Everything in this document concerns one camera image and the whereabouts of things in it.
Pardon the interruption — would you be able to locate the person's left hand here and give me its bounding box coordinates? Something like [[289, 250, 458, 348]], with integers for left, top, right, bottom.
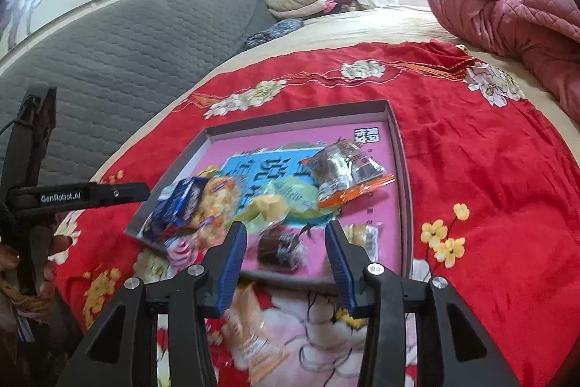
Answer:
[[38, 235, 73, 297]]

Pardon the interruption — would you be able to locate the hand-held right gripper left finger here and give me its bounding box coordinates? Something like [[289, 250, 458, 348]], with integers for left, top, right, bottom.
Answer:
[[57, 221, 248, 387]]

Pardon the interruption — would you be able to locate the small clear snack packet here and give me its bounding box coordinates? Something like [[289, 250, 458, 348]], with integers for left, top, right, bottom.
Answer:
[[344, 221, 384, 263]]

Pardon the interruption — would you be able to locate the grey quilted headboard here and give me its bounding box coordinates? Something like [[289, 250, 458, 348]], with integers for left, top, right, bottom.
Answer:
[[0, 0, 277, 215]]

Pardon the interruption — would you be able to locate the blue cookie packet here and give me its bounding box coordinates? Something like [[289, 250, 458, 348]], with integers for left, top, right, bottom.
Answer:
[[152, 177, 210, 234]]

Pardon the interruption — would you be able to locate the beige snack packet orange print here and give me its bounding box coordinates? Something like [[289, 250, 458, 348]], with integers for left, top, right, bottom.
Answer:
[[221, 283, 291, 381]]

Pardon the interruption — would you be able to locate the pale green snack packet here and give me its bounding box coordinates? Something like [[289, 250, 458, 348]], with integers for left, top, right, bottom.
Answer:
[[233, 181, 338, 229]]

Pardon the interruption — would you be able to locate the dark brown snack packet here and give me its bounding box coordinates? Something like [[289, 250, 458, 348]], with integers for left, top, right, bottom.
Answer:
[[256, 226, 304, 272]]

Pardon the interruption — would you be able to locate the yellow braided rope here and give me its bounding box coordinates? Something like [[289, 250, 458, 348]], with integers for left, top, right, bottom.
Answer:
[[0, 280, 50, 315]]

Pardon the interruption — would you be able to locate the blue patterned cloth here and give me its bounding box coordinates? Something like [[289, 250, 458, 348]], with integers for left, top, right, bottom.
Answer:
[[245, 19, 304, 50]]

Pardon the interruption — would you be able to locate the clear bag orange edge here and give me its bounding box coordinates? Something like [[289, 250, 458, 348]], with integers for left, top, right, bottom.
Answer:
[[300, 140, 396, 210]]

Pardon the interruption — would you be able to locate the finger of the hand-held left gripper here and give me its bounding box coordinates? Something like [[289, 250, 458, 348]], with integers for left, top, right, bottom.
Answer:
[[95, 182, 151, 205]]

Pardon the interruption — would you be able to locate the red swirl snack packet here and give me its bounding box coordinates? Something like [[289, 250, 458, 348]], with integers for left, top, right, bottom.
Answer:
[[163, 233, 200, 272]]

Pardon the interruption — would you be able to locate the beige bed sheet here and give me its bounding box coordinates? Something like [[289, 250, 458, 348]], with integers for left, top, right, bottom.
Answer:
[[91, 6, 580, 170]]

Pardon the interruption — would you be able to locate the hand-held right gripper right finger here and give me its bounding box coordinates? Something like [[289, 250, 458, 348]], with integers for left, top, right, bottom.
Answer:
[[324, 221, 522, 387]]

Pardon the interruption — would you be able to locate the red floral blanket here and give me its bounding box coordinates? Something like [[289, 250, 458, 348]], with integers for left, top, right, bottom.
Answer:
[[54, 40, 580, 387]]

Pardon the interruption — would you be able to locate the clear puffed snack packet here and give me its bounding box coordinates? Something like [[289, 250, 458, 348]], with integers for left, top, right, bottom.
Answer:
[[190, 176, 241, 243]]

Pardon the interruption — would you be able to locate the shallow cardboard box pink inside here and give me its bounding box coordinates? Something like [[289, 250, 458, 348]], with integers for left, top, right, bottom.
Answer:
[[124, 99, 414, 295]]

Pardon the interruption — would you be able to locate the pink quilt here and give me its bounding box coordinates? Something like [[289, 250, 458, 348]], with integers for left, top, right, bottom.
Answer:
[[425, 0, 580, 122]]

